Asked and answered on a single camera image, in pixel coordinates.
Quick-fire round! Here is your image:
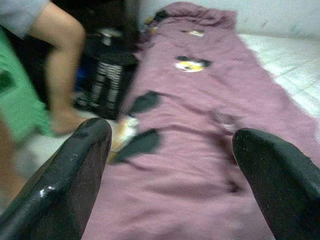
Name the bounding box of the green plastic stool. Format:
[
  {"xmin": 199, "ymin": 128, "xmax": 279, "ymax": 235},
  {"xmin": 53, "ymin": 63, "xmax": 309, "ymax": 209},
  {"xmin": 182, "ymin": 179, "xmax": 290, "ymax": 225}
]
[{"xmin": 0, "ymin": 24, "xmax": 55, "ymax": 145}]

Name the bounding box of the black white striped bag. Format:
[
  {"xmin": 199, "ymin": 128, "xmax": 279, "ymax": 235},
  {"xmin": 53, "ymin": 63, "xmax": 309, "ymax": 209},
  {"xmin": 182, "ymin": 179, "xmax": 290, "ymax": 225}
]
[{"xmin": 73, "ymin": 27, "xmax": 140, "ymax": 121}]

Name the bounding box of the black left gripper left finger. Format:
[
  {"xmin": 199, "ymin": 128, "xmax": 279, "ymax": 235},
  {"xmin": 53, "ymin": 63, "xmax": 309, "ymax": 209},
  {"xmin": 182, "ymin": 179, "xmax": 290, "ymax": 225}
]
[{"xmin": 0, "ymin": 117, "xmax": 113, "ymax": 240}]

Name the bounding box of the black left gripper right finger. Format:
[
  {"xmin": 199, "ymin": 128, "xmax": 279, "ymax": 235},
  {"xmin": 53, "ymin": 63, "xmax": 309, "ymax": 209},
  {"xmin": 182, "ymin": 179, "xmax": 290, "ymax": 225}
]
[{"xmin": 231, "ymin": 127, "xmax": 320, "ymax": 240}]

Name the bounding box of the white quilted mattress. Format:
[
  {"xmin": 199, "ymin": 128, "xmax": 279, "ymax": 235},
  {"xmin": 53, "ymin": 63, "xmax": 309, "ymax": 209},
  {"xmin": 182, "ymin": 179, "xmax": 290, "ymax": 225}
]
[{"xmin": 237, "ymin": 32, "xmax": 320, "ymax": 131}]

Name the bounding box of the purple cartoon print blanket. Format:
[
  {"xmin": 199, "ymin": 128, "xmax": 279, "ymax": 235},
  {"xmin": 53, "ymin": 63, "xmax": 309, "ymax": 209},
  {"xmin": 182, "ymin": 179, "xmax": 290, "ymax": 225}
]
[{"xmin": 82, "ymin": 1, "xmax": 320, "ymax": 240}]

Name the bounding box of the person in grey shorts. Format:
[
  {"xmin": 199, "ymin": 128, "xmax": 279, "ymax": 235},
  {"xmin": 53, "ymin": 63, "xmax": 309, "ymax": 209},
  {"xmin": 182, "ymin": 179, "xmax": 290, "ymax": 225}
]
[{"xmin": 0, "ymin": 0, "xmax": 88, "ymax": 201}]

